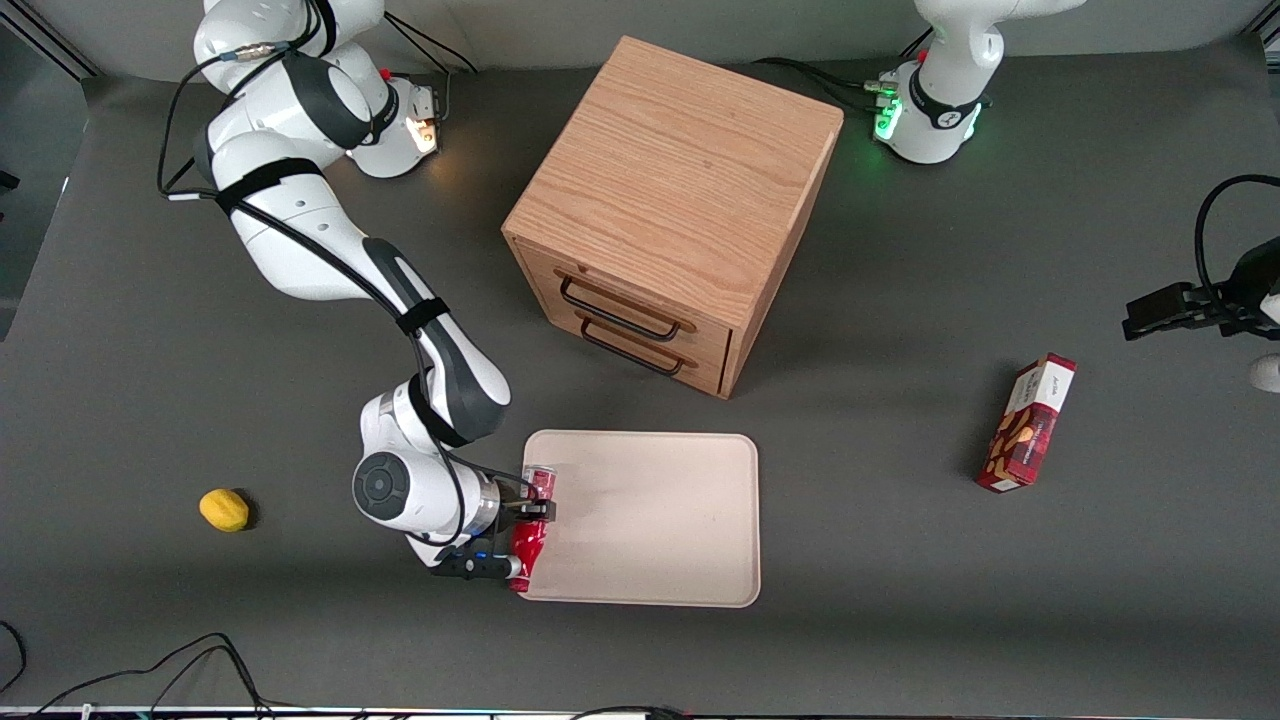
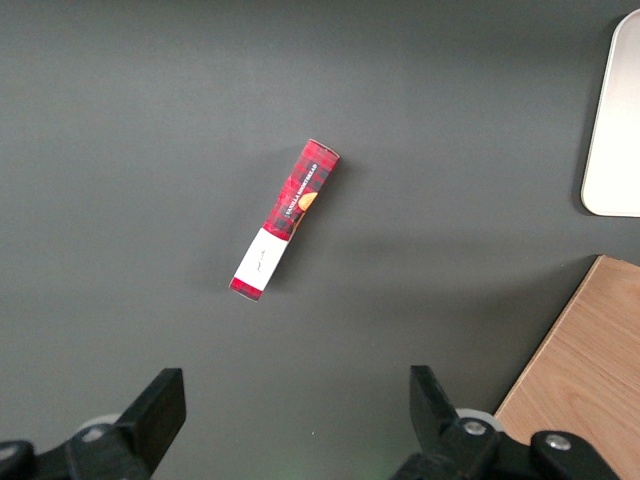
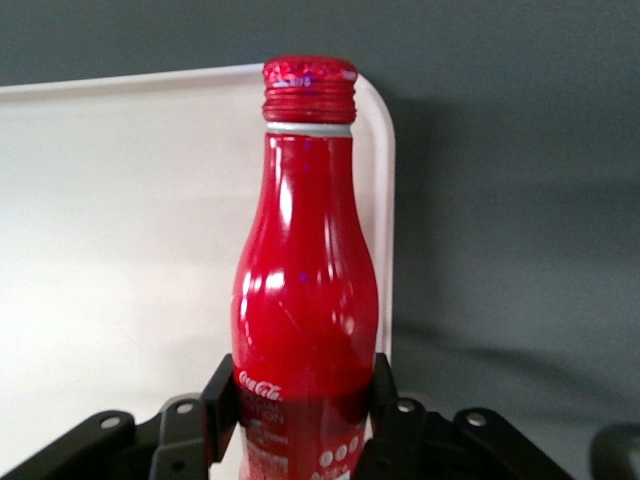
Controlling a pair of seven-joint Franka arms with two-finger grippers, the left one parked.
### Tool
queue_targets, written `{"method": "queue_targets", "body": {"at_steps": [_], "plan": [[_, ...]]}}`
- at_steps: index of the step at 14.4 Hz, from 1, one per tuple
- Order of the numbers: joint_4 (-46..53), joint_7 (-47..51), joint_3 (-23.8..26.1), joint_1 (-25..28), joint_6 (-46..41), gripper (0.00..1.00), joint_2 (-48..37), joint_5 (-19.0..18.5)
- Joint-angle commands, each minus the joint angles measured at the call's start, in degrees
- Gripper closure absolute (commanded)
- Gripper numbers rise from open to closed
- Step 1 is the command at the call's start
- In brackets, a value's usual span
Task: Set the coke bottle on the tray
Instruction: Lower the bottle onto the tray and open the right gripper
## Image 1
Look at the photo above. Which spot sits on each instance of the beige plastic tray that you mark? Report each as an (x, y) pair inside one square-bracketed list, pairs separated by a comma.
[(650, 518)]

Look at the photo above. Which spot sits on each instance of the yellow lemon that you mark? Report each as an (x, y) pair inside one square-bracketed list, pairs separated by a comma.
[(224, 510)]

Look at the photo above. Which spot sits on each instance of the wooden two-drawer cabinet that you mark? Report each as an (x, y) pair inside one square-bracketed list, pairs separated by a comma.
[(680, 190)]

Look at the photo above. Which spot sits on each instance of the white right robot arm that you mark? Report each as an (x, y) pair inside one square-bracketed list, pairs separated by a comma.
[(300, 240)]

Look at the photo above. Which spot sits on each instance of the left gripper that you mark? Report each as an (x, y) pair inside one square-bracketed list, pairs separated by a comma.
[(1243, 298)]

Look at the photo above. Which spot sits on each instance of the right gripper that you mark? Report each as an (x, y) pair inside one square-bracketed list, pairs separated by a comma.
[(512, 508)]

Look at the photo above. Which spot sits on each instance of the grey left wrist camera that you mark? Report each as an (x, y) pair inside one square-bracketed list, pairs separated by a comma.
[(1268, 373)]

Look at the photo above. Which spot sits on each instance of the red cookie box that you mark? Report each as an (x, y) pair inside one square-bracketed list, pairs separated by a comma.
[(1028, 425)]

